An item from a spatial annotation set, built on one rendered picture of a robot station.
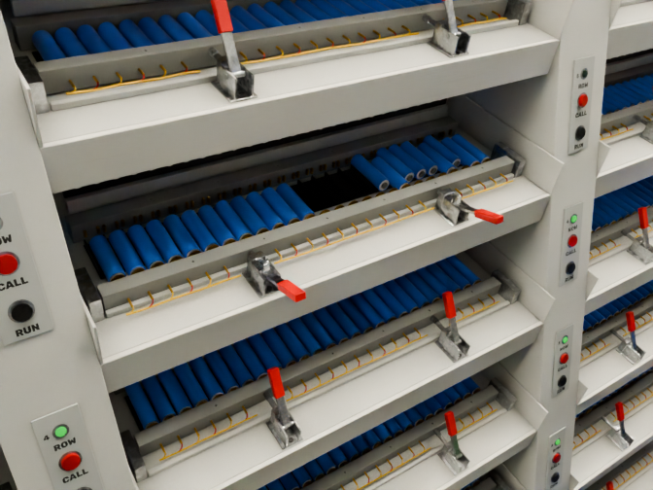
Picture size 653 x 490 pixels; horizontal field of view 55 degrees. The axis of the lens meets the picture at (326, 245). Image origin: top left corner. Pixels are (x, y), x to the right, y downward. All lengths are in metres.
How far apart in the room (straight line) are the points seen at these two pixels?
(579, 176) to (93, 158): 0.65
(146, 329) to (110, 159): 0.17
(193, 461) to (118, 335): 0.20
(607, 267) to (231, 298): 0.69
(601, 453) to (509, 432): 0.33
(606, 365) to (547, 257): 0.37
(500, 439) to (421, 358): 0.25
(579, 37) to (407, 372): 0.48
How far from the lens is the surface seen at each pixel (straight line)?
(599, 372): 1.24
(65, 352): 0.60
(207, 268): 0.66
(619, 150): 1.07
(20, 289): 0.57
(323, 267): 0.69
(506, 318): 0.97
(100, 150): 0.55
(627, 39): 0.98
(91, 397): 0.63
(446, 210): 0.80
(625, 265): 1.16
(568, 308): 1.03
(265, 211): 0.73
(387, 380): 0.84
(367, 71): 0.67
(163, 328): 0.63
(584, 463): 1.35
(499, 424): 1.09
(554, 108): 0.88
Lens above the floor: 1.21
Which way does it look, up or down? 24 degrees down
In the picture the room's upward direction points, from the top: 6 degrees counter-clockwise
